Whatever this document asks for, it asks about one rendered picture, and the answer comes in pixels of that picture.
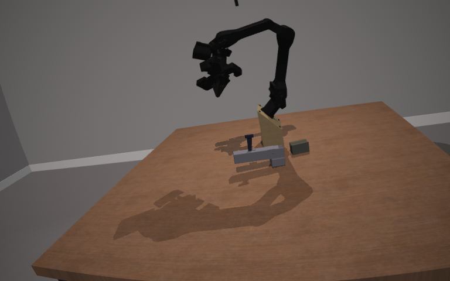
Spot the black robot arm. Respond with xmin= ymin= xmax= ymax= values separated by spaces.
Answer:
xmin=193 ymin=18 xmax=295 ymax=118

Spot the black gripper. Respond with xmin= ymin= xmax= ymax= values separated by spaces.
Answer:
xmin=196 ymin=57 xmax=242 ymax=98

